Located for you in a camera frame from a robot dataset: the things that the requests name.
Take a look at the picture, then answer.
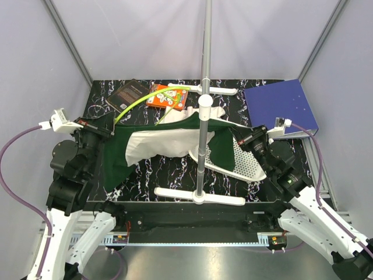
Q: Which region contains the dark brown book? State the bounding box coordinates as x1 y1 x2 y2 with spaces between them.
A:
105 79 149 113

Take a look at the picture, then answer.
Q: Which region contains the white perforated plastic basket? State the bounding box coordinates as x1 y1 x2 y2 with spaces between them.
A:
205 139 266 182

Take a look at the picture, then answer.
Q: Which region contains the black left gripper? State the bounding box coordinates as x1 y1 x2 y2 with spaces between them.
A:
69 110 114 177

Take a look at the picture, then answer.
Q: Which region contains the lime green clothes hanger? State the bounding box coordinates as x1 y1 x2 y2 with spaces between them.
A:
106 84 192 124

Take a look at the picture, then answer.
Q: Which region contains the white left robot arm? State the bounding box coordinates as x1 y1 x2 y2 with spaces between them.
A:
26 108 126 279

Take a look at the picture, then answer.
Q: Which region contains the orange book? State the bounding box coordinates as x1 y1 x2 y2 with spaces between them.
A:
146 84 189 111

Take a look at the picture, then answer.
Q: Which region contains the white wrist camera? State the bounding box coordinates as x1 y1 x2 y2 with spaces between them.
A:
50 108 82 134
267 117 292 139

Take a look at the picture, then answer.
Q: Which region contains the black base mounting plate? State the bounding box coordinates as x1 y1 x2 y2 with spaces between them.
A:
84 201 291 239

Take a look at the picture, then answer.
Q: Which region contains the grey clothes rack stand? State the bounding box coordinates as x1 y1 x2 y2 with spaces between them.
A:
154 1 245 206

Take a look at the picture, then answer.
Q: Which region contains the green and white t shirt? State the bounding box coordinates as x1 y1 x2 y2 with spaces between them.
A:
103 106 238 191

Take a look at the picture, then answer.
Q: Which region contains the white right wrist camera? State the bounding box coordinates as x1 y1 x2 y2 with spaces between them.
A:
267 117 292 139

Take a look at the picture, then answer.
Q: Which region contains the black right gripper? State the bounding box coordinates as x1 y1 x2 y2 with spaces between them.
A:
229 124 273 176

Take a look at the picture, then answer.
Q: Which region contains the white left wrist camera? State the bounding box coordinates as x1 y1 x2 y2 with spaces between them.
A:
50 108 82 134

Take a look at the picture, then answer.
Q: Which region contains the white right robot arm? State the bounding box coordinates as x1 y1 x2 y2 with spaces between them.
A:
231 125 372 279

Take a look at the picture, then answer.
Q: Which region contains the blue ring binder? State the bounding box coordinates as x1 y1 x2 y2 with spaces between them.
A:
244 79 319 135

